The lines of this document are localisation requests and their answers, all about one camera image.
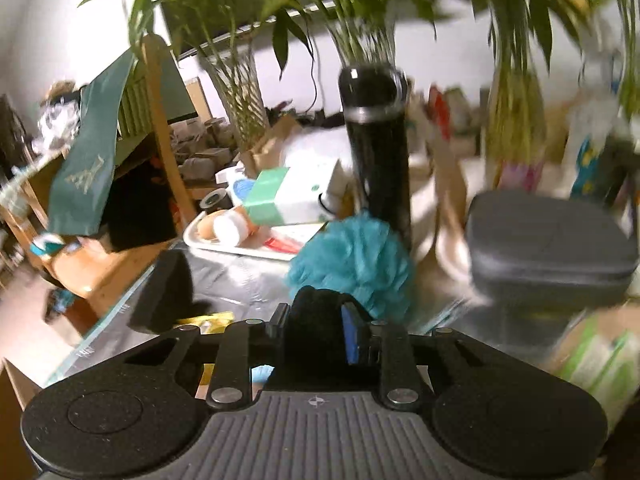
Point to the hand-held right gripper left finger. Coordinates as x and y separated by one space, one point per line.
278 327

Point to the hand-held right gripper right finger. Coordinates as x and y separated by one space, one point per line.
353 336

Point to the blue wipes packet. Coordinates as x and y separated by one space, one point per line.
262 374

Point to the yellow packet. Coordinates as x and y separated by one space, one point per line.
210 321

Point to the teal mesh bath loofah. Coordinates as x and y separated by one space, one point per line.
357 265

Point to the red and white tube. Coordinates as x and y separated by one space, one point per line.
282 246

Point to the white tray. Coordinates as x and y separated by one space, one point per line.
235 245

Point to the beige tube with white cap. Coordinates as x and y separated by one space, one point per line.
225 227

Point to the green and white box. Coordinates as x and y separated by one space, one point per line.
295 195

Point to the black tape roll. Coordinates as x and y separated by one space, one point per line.
216 200

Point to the brown paper bag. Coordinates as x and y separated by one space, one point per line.
442 200

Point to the black thermos bottle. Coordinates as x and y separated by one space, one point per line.
377 150

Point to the grey hard-shell case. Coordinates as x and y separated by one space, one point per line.
545 255

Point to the wooden chair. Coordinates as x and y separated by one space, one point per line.
160 150

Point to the green cloth banner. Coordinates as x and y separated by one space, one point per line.
90 160

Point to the green leafy plant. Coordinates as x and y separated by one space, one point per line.
350 5

